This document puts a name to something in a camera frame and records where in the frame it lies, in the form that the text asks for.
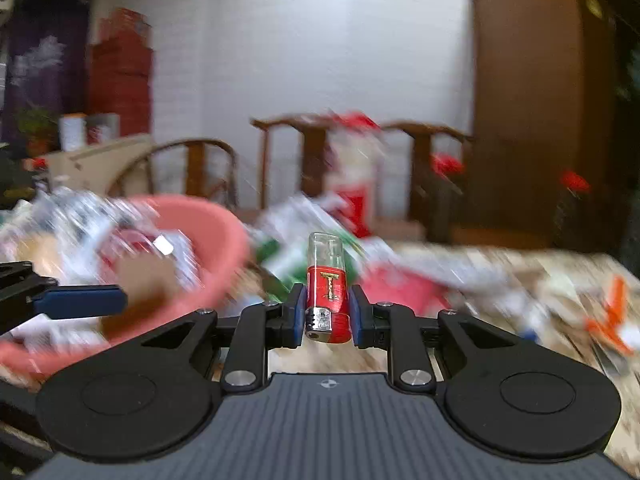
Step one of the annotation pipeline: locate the dark bottle red lid right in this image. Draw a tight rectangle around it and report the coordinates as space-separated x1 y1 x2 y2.
552 170 591 252

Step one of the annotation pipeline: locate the wooden cabinet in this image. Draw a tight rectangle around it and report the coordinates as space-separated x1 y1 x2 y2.
465 0 615 236

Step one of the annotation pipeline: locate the dark bottle red lid left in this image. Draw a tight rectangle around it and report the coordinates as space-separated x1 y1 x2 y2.
430 154 465 244

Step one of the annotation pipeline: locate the red cardboard box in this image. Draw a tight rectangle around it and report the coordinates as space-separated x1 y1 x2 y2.
357 264 450 318

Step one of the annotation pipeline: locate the stack of red boxes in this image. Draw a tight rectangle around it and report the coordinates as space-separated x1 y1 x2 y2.
88 8 154 136

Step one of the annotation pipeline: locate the wooden chair behind table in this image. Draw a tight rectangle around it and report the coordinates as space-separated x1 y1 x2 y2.
250 113 473 244

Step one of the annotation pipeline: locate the floral quilted tablecloth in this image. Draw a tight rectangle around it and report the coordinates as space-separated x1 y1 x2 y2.
209 244 640 461

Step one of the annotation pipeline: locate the bag of paper cups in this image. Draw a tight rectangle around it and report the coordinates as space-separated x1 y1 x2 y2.
323 112 384 238

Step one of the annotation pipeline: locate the round wooden armchair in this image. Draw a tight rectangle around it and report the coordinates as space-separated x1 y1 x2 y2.
106 138 238 210

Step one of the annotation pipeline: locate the pink plastic basin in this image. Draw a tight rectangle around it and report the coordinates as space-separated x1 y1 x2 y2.
1 188 250 380

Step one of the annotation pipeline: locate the red transparent lighter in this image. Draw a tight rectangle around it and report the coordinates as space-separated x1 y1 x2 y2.
305 232 352 344

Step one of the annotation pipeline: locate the dark bottle red lid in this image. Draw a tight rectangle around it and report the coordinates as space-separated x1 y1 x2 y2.
430 154 465 244
552 170 591 252

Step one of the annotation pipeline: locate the brown cardboard piece in basin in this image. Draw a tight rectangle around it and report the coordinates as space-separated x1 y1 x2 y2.
101 252 181 344

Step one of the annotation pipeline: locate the orange white paper strip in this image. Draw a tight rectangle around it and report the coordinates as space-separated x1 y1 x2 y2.
585 275 634 356

